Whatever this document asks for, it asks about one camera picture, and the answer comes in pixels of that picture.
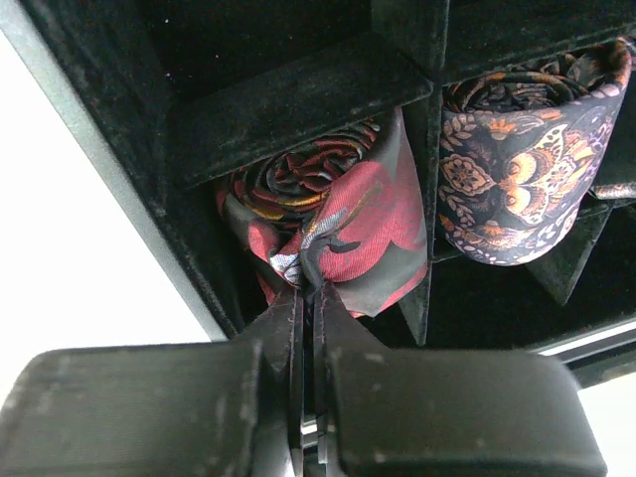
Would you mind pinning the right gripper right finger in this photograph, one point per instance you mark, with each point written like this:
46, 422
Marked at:
406, 412

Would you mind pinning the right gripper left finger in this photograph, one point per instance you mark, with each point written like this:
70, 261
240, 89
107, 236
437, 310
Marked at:
230, 408

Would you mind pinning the dark red patterned tie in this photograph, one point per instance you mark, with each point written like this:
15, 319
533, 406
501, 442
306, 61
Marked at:
344, 208

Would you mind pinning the rolled tie bottom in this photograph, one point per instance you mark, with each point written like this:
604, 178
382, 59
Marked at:
520, 147

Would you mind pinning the rolled tie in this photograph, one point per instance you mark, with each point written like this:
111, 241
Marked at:
620, 191
520, 147

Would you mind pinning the black tie box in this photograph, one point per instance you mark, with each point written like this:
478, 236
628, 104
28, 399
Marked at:
164, 96

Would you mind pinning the rolled tie middle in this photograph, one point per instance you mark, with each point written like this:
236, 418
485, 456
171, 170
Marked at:
620, 191

